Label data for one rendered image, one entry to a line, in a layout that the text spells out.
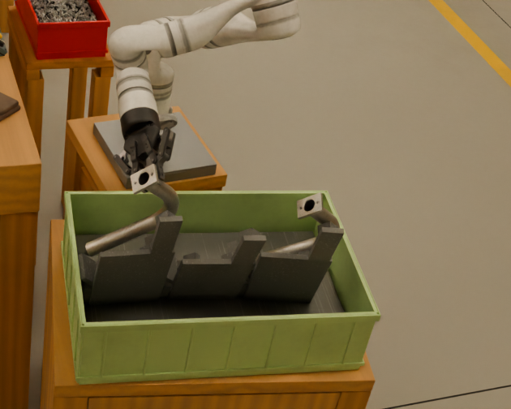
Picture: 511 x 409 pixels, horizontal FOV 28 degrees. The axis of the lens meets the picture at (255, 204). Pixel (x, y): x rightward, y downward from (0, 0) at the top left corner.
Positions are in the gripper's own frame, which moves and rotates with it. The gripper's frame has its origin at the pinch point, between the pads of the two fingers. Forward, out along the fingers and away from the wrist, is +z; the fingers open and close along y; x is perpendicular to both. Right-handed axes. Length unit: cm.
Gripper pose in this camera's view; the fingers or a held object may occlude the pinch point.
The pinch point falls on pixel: (149, 178)
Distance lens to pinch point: 192.0
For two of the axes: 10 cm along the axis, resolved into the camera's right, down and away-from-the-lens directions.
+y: 8.4, -4.1, -3.5
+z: 2.0, 8.4, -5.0
